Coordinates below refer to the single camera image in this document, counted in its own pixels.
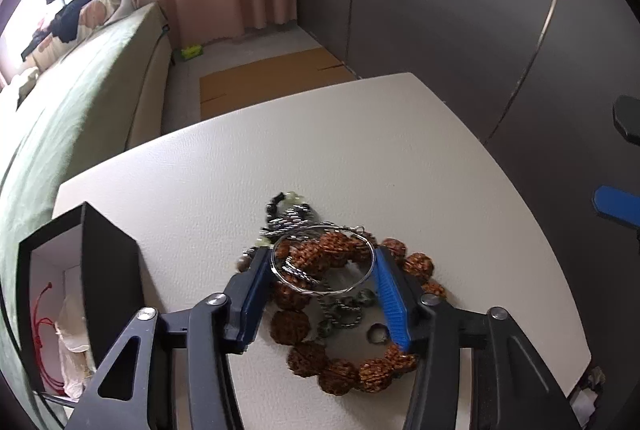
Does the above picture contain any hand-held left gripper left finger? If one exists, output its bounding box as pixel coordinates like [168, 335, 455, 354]
[65, 249, 275, 430]

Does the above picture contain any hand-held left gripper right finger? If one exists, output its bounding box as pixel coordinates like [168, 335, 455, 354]
[374, 246, 583, 430]

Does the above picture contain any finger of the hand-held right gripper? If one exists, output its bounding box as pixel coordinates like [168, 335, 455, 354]
[612, 94, 640, 142]
[592, 184, 640, 229]

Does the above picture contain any thin silver hoop bangle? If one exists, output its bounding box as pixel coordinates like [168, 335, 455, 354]
[270, 224, 377, 296]

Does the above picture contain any black jewelry box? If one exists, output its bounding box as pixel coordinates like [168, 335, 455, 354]
[17, 201, 146, 411]

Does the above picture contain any white paper pouch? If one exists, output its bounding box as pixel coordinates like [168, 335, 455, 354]
[54, 294, 97, 399]

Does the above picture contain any crumpled white item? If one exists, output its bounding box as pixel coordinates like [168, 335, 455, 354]
[571, 364, 607, 417]

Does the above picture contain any grey wardrobe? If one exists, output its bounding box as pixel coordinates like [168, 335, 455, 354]
[292, 0, 640, 411]

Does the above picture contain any flat cardboard sheet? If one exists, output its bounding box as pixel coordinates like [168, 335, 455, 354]
[199, 47, 359, 120]

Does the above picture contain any green covered sofa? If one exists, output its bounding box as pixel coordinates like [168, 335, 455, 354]
[0, 2, 174, 363]

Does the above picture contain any floral cushion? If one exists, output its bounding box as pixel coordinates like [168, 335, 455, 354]
[30, 0, 137, 72]

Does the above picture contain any dark clothes pile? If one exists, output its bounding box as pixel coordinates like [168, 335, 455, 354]
[20, 0, 127, 61]

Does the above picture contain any metal skull chain bracelet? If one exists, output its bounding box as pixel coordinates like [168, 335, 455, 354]
[315, 287, 377, 341]

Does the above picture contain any dark wooden bead bracelet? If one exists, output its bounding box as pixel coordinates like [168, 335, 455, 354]
[235, 247, 262, 274]

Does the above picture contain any twisted silver rope bracelet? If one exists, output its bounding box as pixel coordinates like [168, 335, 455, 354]
[259, 205, 327, 287]

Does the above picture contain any brown seed bead bracelet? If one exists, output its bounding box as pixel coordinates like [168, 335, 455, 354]
[269, 231, 449, 396]

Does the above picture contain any green and black bead bracelet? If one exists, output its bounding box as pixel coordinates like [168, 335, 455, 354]
[254, 191, 309, 252]

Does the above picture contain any red string cord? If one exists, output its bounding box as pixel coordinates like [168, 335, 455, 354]
[31, 280, 67, 397]

